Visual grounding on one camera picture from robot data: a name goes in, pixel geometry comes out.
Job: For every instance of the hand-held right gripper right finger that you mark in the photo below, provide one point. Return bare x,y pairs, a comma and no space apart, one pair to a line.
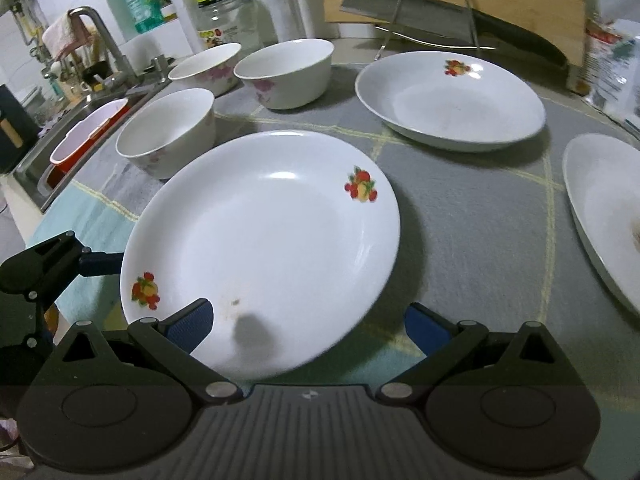
425,330

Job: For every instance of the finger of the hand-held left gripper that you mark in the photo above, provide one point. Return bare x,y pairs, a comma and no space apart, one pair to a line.
102,264

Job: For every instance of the translucent plastic wrap roll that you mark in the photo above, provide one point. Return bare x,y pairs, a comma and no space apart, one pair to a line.
277,0

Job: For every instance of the grey checked counter mat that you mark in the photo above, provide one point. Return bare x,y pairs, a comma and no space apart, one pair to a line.
475,210

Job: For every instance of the white fruit print plate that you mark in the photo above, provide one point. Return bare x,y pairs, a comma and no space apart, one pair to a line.
260,240
605,195
450,105

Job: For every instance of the metal faucet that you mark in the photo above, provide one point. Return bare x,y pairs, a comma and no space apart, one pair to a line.
107,45

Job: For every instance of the red and white basin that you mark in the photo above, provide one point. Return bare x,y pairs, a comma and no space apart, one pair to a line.
85,130

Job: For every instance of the glass jar with green lid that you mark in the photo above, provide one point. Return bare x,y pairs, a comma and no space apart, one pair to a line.
225,25

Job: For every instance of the white printed plastic bag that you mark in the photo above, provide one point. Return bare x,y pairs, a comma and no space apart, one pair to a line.
610,60

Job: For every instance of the white paper roll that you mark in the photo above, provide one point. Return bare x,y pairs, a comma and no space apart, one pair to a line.
179,0

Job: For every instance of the stainless steel sink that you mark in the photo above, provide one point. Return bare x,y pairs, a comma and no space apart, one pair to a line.
30,170

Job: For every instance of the pink cloth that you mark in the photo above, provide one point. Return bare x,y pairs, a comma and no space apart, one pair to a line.
62,35

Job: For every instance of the white floral bowl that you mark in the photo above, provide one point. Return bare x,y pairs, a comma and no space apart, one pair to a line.
165,130
285,75
205,67

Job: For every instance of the black container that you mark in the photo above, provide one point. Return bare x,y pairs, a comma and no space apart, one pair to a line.
15,130

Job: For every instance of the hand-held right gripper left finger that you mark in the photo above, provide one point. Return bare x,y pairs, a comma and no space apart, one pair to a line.
192,327

